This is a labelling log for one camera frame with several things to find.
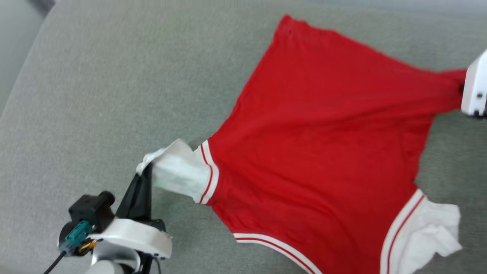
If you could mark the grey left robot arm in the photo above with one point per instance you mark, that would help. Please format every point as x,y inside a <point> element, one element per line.
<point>110,262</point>

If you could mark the grey fabric sofa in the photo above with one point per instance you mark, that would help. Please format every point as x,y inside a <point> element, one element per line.
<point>95,114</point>

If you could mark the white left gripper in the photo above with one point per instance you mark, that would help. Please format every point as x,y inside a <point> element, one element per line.
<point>133,236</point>

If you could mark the red and white shirt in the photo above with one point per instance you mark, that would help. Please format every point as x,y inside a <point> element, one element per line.
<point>323,144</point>

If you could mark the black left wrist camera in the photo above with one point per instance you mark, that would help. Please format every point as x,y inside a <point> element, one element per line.
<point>91,211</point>

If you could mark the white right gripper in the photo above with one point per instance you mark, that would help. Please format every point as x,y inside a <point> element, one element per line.
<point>476,87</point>

